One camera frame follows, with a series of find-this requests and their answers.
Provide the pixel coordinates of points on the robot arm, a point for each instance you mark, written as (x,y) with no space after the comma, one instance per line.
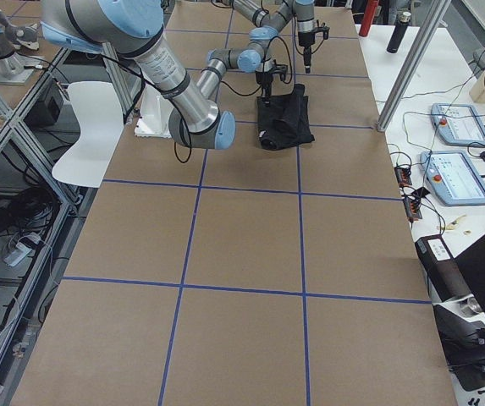
(276,12)
(135,31)

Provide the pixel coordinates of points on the dark grey cylinder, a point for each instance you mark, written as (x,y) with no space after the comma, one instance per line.
(400,28)

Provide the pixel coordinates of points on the orange terminal block near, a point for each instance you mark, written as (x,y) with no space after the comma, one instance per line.
(412,208)

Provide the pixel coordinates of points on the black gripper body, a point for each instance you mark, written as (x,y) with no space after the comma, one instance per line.
(305,39)
(263,79)

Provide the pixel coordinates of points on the black box white label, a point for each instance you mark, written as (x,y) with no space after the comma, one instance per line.
(444,279)

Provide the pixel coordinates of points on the red cylinder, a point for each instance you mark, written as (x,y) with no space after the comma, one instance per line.
(368,17)

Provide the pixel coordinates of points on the white plastic chair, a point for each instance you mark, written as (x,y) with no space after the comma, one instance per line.
(100,117)

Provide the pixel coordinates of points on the aluminium frame post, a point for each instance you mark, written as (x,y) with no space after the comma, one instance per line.
(418,48)

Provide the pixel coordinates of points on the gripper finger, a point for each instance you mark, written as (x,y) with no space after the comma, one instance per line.
(266,94)
(307,59)

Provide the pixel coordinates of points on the teach pendant tablet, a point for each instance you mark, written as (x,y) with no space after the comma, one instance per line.
(458,124)
(452,178)

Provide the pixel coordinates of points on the black graphic t-shirt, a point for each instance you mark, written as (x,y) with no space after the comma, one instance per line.
(283,122)

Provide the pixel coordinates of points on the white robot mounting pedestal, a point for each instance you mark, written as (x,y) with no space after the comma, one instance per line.
(154,115)

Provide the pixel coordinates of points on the near teach pendant tablet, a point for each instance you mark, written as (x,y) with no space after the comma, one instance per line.
(452,178)

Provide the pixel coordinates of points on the orange terminal block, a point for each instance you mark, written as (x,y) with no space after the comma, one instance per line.
(412,208)
(403,176)

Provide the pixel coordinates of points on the orange terminal block far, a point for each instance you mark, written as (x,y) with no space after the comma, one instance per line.
(403,176)

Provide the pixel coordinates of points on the far teach pendant tablet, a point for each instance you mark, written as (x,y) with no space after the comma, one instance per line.
(458,124)

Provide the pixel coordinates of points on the aluminium frame rack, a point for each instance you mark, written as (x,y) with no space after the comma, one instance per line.
(40,217)

